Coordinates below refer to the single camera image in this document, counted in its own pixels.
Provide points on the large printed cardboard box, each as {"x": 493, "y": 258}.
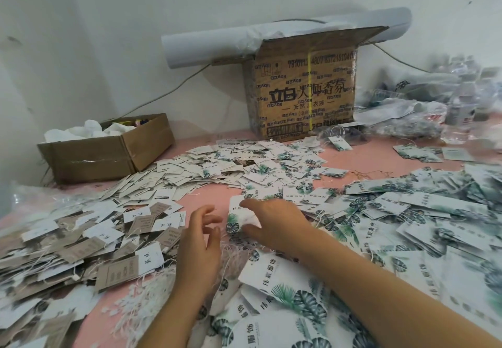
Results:
{"x": 304, "y": 89}

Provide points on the person's right forearm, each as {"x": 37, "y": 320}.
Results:
{"x": 400, "y": 293}

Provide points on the heap of small tags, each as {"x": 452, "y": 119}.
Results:
{"x": 216, "y": 163}

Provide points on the heap of clear plastic bags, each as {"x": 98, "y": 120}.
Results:
{"x": 430, "y": 110}

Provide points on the small open cardboard box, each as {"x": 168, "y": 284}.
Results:
{"x": 106, "y": 149}

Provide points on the white roll in plastic wrap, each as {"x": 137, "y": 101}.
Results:
{"x": 213, "y": 44}

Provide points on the clear plastic bag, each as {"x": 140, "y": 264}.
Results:
{"x": 35, "y": 199}

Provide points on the pile of brown white tags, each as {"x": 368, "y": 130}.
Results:
{"x": 63, "y": 257}

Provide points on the person's right hand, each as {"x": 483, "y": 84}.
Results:
{"x": 278, "y": 222}

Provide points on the pile of green leaf tags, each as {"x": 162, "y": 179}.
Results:
{"x": 423, "y": 246}

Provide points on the white crumpled material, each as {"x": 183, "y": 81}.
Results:
{"x": 88, "y": 130}

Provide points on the person's left hand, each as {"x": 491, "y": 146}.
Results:
{"x": 196, "y": 254}

